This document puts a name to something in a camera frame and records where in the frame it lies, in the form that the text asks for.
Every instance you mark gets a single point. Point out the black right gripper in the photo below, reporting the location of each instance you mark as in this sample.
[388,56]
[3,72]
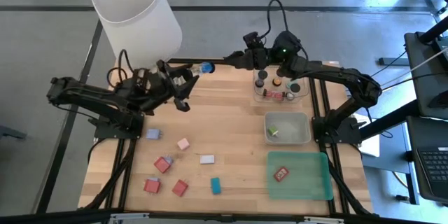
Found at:
[257,59]

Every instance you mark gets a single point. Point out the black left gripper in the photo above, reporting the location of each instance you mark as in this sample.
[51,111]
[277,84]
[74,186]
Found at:
[157,84]

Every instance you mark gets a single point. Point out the dark blue sand timer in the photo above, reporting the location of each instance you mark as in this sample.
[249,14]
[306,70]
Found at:
[262,74]

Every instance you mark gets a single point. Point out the orange sand timer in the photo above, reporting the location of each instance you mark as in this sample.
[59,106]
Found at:
[277,82]

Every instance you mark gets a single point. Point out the red sand timer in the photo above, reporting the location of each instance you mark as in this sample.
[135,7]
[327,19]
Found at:
[274,94]

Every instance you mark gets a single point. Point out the lavender plug adapter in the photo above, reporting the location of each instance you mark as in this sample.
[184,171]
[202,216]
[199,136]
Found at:
[152,133]

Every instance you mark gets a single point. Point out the pink plug adapter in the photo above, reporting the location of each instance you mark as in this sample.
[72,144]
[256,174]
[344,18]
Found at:
[183,143]

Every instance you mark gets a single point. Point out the green sand timer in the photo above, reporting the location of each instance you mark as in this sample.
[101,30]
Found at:
[294,87]

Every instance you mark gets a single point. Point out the white sand timer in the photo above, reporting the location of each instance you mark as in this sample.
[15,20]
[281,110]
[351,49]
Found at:
[290,96]

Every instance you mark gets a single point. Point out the white box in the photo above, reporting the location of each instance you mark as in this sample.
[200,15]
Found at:
[207,159]

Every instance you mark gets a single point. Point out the green plug adapter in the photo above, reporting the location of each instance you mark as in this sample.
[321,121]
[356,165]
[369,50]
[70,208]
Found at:
[272,131]

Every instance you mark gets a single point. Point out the grey plastic bin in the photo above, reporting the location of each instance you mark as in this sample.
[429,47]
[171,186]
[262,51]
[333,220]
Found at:
[297,129]

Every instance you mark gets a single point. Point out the red printed card box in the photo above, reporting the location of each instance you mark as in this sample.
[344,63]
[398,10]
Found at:
[281,174]

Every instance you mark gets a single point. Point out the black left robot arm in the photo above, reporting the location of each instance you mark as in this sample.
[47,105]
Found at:
[87,98]

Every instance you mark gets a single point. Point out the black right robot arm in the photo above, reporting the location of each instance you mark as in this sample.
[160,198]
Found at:
[332,75]

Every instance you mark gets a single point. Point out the clear plastic container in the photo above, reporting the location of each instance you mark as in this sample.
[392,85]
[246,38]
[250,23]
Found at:
[301,77]

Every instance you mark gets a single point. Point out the silver lamp with white shade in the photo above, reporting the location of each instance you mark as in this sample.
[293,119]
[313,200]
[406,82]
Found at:
[136,17]

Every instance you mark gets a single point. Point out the red plug adapter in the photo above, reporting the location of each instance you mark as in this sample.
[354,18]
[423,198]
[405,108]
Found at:
[180,188]
[162,164]
[151,186]

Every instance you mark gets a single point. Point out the teal flat box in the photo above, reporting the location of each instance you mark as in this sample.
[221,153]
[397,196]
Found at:
[216,185]

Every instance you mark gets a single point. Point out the white paper sheet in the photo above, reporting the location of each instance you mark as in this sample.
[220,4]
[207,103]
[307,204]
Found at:
[371,145]

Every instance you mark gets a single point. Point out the grey stand foot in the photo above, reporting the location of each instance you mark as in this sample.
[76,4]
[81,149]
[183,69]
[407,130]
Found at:
[10,133]

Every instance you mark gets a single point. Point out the black side desk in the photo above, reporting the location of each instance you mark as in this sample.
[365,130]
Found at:
[420,77]

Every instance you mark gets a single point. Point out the black laptop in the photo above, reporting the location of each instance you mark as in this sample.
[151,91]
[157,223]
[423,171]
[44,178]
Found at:
[434,168]

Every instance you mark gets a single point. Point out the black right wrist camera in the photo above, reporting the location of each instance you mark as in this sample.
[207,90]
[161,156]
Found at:
[252,39]

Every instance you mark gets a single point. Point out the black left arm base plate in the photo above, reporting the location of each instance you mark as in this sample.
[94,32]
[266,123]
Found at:
[105,134]

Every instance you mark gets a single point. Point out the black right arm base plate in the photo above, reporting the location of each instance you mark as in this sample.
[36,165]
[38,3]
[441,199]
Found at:
[350,131]

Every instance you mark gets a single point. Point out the black aluminium table frame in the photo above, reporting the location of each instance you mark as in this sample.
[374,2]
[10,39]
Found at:
[245,218]

